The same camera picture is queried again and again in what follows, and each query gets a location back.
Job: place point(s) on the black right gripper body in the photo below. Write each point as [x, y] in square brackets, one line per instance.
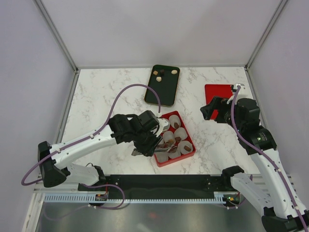
[224, 115]

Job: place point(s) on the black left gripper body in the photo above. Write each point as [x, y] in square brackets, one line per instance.
[146, 142]

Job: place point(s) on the metal tongs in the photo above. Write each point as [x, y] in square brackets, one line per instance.
[159, 149]

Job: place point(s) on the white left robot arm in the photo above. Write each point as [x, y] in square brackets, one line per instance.
[57, 161]

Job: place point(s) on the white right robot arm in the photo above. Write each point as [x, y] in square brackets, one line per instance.
[280, 208]

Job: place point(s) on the red chocolate box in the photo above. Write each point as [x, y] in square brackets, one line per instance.
[170, 161]

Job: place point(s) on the white round chocolate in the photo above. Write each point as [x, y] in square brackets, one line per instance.
[158, 78]

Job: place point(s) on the white paper cup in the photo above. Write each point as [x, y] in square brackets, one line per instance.
[181, 132]
[173, 119]
[162, 157]
[174, 155]
[167, 136]
[181, 145]

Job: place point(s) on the red box lid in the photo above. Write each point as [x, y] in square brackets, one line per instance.
[223, 91]

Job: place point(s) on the dark green tray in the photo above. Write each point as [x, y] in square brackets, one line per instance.
[167, 88]

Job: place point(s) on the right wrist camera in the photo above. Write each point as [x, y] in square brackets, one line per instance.
[241, 89]

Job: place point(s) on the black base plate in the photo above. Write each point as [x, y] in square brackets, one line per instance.
[169, 186]

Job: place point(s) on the white slotted cable duct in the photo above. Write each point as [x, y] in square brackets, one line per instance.
[95, 198]

